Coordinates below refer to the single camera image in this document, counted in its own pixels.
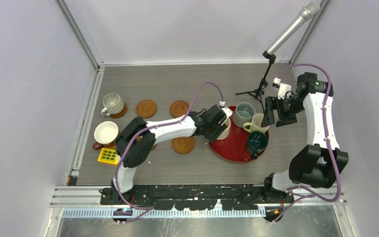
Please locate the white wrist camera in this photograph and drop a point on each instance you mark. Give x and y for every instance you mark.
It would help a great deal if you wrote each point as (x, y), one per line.
(228, 112)
(282, 88)

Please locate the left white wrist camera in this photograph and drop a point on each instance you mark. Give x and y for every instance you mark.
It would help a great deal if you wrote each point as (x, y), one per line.
(228, 112)

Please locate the dark teal cup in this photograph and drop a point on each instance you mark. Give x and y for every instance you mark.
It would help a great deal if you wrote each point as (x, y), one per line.
(256, 143)

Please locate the aluminium front rail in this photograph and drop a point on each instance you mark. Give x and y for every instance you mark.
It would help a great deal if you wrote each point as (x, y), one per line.
(89, 196)

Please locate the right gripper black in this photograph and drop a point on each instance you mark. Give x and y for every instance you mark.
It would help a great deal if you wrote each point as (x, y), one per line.
(273, 103)

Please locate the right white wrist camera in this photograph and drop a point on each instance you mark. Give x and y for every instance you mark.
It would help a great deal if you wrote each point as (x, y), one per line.
(282, 88)

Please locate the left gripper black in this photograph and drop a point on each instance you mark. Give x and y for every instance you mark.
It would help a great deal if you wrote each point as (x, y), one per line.
(211, 136)

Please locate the light green cup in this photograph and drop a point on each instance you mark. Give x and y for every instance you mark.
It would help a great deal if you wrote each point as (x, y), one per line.
(256, 124)

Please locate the small dark wooden coaster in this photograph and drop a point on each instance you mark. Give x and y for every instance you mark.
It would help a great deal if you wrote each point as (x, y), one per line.
(122, 113)

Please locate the silver microphone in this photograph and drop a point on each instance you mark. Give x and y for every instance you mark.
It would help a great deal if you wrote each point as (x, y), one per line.
(305, 14)

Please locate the brown ringed wooden coaster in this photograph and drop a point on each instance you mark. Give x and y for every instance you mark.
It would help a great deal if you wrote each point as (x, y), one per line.
(179, 108)
(183, 145)
(146, 109)
(153, 148)

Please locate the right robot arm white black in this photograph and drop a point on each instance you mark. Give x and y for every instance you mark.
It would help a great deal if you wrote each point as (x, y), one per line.
(321, 161)

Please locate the red round tray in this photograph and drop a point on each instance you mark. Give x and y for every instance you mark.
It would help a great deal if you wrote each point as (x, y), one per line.
(233, 147)

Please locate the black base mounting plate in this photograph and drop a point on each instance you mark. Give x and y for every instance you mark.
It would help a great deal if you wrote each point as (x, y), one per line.
(193, 197)

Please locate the grey blue cup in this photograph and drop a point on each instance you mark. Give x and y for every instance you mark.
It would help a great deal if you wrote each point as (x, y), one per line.
(243, 113)

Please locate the large cream mug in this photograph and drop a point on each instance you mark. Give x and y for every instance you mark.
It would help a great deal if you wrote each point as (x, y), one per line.
(225, 133)

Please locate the white cup red outside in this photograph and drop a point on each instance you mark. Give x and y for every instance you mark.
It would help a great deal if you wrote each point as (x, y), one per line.
(105, 134)

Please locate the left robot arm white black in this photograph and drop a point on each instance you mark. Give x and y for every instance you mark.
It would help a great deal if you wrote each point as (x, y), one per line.
(131, 153)

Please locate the yellow toy block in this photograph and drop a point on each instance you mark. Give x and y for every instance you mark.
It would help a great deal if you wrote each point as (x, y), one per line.
(108, 156)

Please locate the grey striped ribbed cup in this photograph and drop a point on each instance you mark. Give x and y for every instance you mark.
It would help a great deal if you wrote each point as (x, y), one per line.
(113, 104)

